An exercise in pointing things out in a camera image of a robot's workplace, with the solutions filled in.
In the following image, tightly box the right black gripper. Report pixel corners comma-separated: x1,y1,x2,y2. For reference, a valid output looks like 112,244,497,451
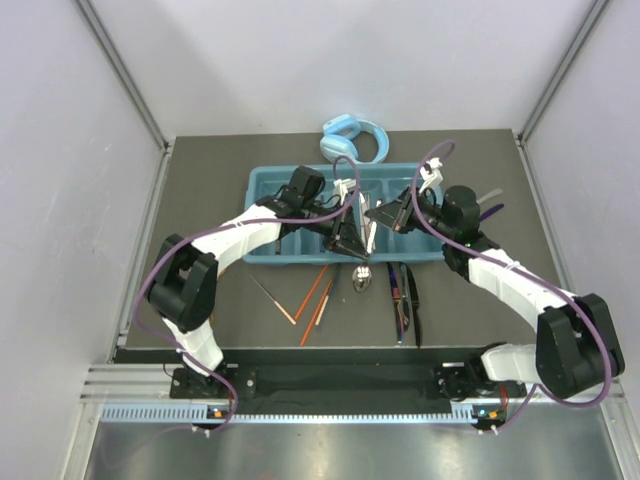
367,186,455,243

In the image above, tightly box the blue plastic cutlery tray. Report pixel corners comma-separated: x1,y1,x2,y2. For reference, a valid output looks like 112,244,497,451
240,161,452,267

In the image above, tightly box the pink knife in tray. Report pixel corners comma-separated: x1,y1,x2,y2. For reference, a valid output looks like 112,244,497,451
359,193,376,256

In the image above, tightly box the silver spoon patterned handle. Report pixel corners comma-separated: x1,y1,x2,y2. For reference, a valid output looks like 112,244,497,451
351,262,372,293

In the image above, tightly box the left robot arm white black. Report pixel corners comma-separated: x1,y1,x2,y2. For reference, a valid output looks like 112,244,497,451
142,166,368,397

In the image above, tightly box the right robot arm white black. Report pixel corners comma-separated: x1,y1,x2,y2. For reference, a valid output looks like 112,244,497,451
365,158,625,401

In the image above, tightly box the orange chopstick lower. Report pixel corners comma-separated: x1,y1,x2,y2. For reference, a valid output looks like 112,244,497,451
299,280,334,347

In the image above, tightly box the black knife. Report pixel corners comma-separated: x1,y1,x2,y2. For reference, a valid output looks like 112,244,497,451
406,266,423,348

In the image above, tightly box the silver grey knife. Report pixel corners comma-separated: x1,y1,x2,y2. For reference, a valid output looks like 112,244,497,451
399,263,411,332

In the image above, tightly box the orange chopstick long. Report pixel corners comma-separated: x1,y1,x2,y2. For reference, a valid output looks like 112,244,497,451
294,265,329,322

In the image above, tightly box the slotted cable duct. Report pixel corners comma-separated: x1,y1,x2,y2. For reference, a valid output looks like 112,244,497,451
99,402,506,426

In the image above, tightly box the iridescent knife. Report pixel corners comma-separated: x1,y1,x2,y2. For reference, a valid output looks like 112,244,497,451
386,262,404,344

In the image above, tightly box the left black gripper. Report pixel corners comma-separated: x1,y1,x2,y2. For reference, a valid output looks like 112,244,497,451
300,200,369,260

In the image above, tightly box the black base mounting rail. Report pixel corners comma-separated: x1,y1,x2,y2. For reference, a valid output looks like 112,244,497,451
114,347,526,415

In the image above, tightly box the dark blue utensil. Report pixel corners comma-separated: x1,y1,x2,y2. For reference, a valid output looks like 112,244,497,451
479,203,505,222

